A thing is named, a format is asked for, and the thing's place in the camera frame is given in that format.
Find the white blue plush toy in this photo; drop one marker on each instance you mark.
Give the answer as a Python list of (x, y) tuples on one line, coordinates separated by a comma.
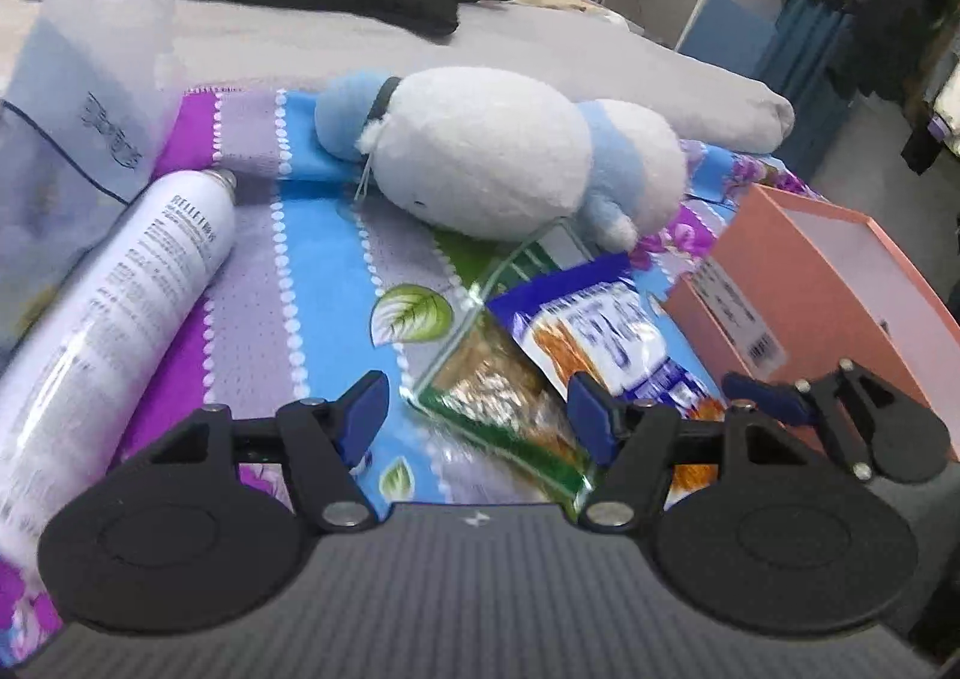
[(497, 155)]

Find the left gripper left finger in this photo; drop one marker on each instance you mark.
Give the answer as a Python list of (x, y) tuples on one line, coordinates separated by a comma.
[(215, 517)]

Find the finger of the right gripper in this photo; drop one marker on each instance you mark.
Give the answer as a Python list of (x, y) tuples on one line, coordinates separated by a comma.
[(865, 424)]

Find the blue chair back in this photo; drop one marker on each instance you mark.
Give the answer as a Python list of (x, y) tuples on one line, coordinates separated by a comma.
[(728, 35)]

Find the colourful floral bedsheet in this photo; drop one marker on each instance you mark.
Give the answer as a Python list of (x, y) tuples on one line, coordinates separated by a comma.
[(289, 314)]

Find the blue curtain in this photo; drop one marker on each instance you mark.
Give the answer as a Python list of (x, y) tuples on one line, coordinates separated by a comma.
[(795, 65)]

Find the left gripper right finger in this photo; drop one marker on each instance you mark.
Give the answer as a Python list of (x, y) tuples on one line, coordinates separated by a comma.
[(740, 518)]

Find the blue white snack bag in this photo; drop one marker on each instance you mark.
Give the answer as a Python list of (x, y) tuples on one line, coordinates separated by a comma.
[(592, 334)]

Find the translucent plastic bag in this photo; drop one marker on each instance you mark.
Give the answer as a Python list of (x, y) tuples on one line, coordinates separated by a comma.
[(93, 96)]

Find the green clear snack bag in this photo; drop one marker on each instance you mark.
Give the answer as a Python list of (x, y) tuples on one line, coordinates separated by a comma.
[(497, 408)]

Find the white spray can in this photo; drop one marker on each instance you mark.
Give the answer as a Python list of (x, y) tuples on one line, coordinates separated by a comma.
[(71, 389)]

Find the pink cardboard box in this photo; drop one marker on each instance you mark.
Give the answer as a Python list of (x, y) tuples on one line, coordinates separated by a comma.
[(793, 286)]

